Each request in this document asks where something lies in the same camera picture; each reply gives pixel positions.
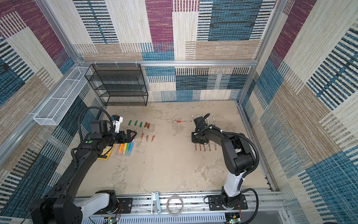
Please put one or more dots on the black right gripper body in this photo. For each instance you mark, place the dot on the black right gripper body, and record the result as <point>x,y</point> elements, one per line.
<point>200,138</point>

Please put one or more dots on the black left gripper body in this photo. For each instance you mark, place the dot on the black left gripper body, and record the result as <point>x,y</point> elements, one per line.
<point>121,136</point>

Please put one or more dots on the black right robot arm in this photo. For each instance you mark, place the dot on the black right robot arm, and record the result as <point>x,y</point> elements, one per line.
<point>240,155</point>

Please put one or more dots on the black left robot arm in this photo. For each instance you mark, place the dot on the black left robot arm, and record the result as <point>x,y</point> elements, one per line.
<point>58,207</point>

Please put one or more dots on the highlighter set clear case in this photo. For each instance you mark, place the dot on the highlighter set clear case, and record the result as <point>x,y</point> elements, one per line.
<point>125,149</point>

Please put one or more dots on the yellow calculator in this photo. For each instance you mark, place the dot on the yellow calculator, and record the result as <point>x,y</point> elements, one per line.
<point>106,153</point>

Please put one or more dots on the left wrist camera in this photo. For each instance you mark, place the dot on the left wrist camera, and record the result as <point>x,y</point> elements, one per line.
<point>117,120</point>

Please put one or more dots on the black wire mesh shelf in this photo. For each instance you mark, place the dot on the black wire mesh shelf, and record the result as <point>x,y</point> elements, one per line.
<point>118,84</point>

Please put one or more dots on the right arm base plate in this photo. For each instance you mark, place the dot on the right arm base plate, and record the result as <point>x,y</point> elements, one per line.
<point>220,202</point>

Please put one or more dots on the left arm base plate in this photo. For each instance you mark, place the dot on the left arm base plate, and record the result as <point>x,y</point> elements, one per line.
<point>123,206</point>

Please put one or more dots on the aluminium rail bracket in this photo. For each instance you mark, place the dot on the aluminium rail bracket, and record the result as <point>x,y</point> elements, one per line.
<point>155,203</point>

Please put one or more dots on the white wire mesh basket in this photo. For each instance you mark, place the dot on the white wire mesh basket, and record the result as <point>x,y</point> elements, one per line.
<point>56,107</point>

